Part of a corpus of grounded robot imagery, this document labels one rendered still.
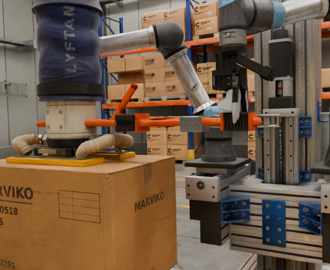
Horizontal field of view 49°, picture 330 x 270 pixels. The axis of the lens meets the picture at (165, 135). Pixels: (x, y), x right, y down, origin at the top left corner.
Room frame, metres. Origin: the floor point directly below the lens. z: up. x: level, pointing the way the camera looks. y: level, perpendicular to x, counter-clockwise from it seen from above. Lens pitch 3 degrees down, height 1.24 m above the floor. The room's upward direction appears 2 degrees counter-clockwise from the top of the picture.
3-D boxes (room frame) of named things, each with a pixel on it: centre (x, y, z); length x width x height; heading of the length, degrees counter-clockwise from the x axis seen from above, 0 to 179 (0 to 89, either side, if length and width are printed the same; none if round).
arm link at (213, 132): (1.56, -0.23, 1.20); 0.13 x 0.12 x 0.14; 5
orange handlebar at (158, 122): (1.30, 0.10, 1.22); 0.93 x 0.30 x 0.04; 63
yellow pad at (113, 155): (1.36, 0.28, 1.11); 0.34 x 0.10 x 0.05; 63
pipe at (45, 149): (1.28, 0.33, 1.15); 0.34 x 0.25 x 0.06; 63
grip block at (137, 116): (1.16, 0.10, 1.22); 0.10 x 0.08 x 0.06; 153
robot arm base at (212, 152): (1.56, -0.23, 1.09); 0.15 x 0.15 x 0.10
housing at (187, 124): (1.07, -0.09, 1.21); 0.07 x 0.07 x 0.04; 63
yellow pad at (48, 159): (1.19, 0.37, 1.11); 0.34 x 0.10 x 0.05; 63
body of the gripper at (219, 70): (1.02, -0.19, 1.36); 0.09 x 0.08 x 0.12; 63
